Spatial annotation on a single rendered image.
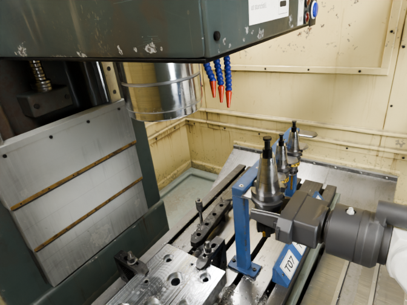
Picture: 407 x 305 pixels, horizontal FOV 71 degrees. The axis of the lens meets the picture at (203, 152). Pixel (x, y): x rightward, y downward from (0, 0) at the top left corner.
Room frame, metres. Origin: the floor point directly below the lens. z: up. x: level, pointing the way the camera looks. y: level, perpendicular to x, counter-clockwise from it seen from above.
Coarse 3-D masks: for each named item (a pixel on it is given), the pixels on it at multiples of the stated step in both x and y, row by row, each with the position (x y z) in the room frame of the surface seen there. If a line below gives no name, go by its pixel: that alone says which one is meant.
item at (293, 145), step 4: (292, 132) 0.84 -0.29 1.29; (296, 132) 0.83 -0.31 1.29; (292, 136) 0.83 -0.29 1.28; (296, 136) 0.83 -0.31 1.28; (288, 140) 0.84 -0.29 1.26; (292, 140) 0.83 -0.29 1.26; (296, 140) 0.83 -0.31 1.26; (288, 144) 0.84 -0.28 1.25; (292, 144) 0.83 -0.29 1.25; (296, 144) 0.83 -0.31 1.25; (288, 148) 0.84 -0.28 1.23; (292, 148) 0.83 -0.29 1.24; (296, 148) 0.83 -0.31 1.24
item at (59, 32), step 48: (0, 0) 0.65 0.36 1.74; (48, 0) 0.54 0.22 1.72; (96, 0) 0.47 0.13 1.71; (144, 0) 0.41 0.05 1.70; (192, 0) 0.36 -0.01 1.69; (240, 0) 0.43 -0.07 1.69; (0, 48) 0.70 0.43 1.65; (48, 48) 0.57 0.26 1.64; (96, 48) 0.49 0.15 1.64; (144, 48) 0.42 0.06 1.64; (192, 48) 0.37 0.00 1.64; (240, 48) 0.43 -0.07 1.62
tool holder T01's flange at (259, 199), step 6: (252, 186) 0.45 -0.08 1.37; (282, 186) 0.43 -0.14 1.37; (252, 192) 0.43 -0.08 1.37; (258, 192) 0.42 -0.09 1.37; (276, 192) 0.42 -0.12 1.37; (282, 192) 0.42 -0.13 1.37; (252, 198) 0.43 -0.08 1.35; (258, 198) 0.42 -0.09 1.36; (264, 198) 0.41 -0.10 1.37; (270, 198) 0.41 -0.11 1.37; (276, 198) 0.41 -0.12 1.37; (258, 204) 0.42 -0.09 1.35; (264, 204) 0.41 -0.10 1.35; (270, 204) 0.41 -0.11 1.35; (276, 204) 0.41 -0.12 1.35
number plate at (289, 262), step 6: (288, 252) 0.65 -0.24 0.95; (288, 258) 0.64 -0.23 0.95; (294, 258) 0.65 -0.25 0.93; (282, 264) 0.61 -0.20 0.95; (288, 264) 0.62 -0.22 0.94; (294, 264) 0.63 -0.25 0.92; (282, 270) 0.60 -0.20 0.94; (288, 270) 0.60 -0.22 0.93; (294, 270) 0.61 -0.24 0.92; (288, 276) 0.59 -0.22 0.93
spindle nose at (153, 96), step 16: (128, 64) 0.51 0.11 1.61; (144, 64) 0.50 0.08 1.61; (160, 64) 0.50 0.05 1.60; (176, 64) 0.51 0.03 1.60; (192, 64) 0.53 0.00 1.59; (128, 80) 0.52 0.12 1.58; (144, 80) 0.50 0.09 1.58; (160, 80) 0.50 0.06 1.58; (176, 80) 0.51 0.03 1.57; (192, 80) 0.53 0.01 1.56; (128, 96) 0.53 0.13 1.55; (144, 96) 0.50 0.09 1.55; (160, 96) 0.50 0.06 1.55; (176, 96) 0.51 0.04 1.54; (192, 96) 0.53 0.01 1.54; (128, 112) 0.55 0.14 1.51; (144, 112) 0.51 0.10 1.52; (160, 112) 0.50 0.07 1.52; (176, 112) 0.51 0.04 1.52; (192, 112) 0.52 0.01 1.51
